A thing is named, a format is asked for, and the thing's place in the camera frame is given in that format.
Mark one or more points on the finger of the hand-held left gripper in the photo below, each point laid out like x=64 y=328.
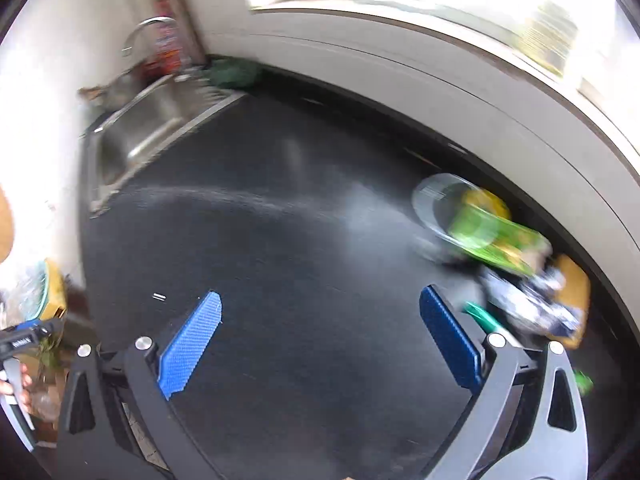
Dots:
x=42 y=330

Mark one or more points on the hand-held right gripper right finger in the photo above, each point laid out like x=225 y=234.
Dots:
x=450 y=340

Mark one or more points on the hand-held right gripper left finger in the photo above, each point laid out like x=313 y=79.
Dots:
x=192 y=345

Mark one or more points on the blue white wrapper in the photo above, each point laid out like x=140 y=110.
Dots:
x=525 y=305

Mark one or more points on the yellow sponge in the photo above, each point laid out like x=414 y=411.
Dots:
x=575 y=280

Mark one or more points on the clear plastic cup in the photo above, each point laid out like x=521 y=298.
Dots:
x=430 y=195

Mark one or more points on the person's left hand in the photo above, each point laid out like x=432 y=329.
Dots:
x=6 y=388

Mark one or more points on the yellow cardboard box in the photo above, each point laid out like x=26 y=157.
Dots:
x=55 y=290

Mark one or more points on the green carton box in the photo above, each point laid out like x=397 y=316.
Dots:
x=480 y=230

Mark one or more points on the light green plastic box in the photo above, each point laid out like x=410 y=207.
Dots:
x=583 y=382

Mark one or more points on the steel sink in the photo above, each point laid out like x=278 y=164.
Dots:
x=135 y=130

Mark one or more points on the green cloth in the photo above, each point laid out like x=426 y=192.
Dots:
x=232 y=72

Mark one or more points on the red label bottle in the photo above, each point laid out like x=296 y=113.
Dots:
x=165 y=45

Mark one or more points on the pale labelled bottle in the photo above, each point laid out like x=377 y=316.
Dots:
x=550 y=35

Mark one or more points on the chrome faucet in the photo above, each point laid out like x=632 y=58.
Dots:
x=145 y=24

